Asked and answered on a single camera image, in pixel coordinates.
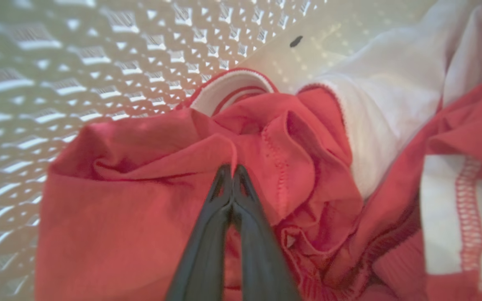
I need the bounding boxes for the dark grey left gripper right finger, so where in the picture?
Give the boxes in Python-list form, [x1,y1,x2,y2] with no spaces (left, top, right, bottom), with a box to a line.
[233,164,302,301]

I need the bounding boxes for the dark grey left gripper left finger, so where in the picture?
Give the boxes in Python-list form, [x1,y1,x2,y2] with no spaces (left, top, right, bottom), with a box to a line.
[166,164,233,301]

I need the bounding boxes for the red shorts with white stripes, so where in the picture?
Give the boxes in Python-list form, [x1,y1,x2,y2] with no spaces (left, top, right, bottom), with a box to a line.
[35,71,482,301]

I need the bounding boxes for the white lattice laundry basket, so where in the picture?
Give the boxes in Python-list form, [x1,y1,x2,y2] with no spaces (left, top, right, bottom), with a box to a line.
[0,0,438,301]

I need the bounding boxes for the white shirt with red trim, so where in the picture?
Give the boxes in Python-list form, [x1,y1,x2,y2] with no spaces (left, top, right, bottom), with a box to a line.
[176,0,482,199]

